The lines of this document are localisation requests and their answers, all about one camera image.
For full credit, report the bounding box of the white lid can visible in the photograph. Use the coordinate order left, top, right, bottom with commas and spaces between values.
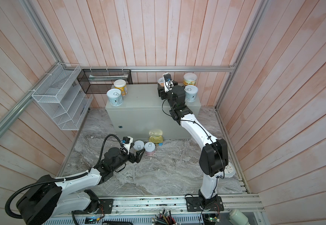
107, 88, 123, 107
133, 140, 145, 151
157, 77, 165, 87
185, 85, 198, 102
144, 142, 156, 156

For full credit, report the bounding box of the orange green label can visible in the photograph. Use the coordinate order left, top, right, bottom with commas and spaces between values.
183, 73, 198, 86

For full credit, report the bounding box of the yellow label can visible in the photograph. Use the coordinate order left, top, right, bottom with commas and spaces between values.
113, 79, 128, 96

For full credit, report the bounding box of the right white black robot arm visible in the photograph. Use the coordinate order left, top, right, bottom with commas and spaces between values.
157, 82, 229, 201

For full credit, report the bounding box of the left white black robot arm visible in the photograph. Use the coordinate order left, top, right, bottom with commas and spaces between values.
5, 147, 145, 225

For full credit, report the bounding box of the gold rectangular sardine tin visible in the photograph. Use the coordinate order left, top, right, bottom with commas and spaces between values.
149, 136, 164, 146

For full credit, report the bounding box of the grey metal cabinet box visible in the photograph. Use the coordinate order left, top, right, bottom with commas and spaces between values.
105, 84, 191, 141

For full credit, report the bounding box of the black mesh basket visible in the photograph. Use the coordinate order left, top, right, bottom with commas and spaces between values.
77, 68, 133, 94

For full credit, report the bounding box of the white round clock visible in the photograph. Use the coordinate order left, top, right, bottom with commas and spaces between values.
224, 162, 236, 178

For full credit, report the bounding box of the white cylinder object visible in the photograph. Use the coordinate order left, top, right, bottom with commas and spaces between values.
227, 209, 250, 225

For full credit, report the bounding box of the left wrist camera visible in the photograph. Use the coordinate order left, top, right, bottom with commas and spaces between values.
121, 136, 133, 154

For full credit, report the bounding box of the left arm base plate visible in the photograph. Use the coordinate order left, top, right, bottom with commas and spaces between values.
84, 199, 114, 214

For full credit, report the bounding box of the bundle of coloured wires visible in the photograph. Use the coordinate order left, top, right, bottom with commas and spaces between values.
151, 209, 178, 225

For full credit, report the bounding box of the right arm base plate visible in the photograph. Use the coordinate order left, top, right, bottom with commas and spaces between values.
184, 194, 224, 212

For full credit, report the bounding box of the white wire mesh shelf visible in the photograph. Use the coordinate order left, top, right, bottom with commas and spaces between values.
32, 63, 93, 131

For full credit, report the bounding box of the black corrugated cable hose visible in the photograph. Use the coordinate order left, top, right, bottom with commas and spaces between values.
5, 133, 124, 219

